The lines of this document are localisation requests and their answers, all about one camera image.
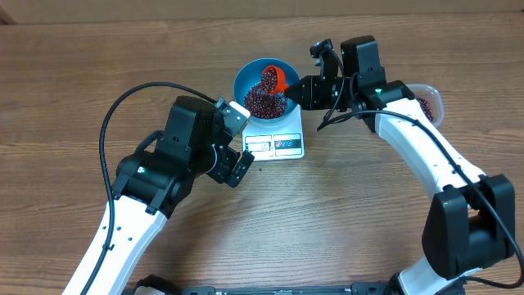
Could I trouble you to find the red beans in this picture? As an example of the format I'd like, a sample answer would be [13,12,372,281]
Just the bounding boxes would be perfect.
[244,78,288,120]

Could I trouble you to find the white digital kitchen scale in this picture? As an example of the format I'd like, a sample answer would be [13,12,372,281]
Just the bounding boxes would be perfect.
[242,106,305,161]

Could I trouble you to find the red measuring scoop blue handle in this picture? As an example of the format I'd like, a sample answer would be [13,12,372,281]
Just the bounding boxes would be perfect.
[260,65,288,95]

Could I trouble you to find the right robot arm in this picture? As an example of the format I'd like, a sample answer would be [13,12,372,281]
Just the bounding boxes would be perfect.
[285,35,523,295]

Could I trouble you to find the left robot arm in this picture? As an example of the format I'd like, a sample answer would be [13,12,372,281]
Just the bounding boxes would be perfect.
[64,96,254,294]

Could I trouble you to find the clear plastic container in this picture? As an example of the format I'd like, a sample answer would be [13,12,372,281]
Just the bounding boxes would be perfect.
[408,84,445,128]

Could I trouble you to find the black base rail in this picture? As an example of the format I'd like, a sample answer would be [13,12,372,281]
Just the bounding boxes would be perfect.
[122,274,467,295]

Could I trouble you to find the blue bowl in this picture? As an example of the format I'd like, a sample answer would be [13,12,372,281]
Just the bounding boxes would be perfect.
[233,58,300,115]

